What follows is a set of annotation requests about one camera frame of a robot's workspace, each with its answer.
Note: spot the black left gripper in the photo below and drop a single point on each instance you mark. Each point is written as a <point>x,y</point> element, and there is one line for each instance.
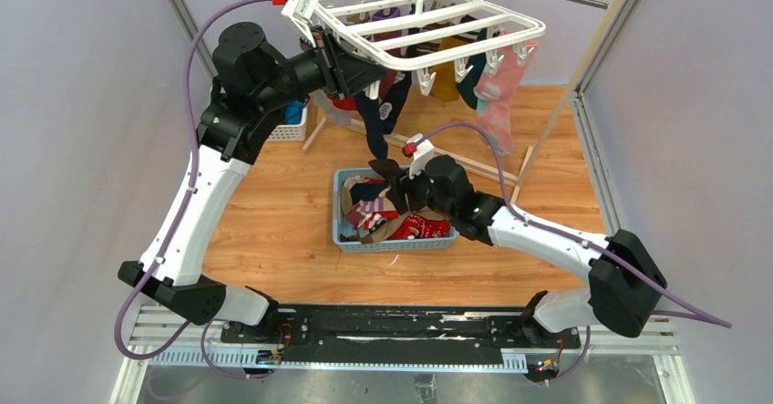
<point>345,73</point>

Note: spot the red white sock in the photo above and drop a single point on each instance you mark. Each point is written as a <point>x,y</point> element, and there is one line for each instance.
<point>346,103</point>

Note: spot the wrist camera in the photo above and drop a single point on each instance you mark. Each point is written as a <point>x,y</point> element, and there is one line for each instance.
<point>299,14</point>
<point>420,150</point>

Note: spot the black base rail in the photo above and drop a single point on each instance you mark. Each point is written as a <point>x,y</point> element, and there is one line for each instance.
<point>389,335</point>

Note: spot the navy blue sock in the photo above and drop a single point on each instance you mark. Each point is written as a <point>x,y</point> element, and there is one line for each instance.
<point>380,115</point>

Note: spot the pink green sock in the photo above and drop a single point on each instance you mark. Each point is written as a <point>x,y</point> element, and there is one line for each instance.
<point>495,94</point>

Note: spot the blue cloth in basket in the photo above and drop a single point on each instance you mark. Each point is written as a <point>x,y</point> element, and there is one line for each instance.
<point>294,112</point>

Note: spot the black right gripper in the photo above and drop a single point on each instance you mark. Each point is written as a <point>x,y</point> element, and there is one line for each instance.
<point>400,185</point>

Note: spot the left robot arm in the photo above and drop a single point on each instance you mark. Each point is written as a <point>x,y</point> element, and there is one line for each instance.
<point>249,95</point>

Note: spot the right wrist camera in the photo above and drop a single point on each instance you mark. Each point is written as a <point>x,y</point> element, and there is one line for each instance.
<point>420,150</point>

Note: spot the white plastic clip hanger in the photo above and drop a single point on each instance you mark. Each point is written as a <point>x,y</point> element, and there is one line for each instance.
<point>419,35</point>

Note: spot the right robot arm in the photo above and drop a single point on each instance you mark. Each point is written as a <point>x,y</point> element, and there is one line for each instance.
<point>619,275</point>

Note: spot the brown white striped sock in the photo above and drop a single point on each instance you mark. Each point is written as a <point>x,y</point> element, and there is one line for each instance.
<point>428,47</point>

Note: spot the blue plastic basket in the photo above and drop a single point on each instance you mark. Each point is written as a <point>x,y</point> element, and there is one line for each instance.
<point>340,227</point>

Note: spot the mustard yellow striped sock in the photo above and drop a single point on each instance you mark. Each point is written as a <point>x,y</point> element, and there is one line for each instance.
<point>444,87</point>

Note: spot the grey sock orange cuff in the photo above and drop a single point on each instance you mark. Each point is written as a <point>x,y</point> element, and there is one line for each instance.
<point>336,116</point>

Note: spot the white plastic basket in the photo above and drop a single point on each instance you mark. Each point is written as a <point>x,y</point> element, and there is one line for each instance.
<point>291,133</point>

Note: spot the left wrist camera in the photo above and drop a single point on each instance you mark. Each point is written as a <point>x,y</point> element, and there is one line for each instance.
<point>299,14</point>

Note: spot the pile of socks in basket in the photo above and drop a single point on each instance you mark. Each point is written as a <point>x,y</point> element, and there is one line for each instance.
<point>369,217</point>

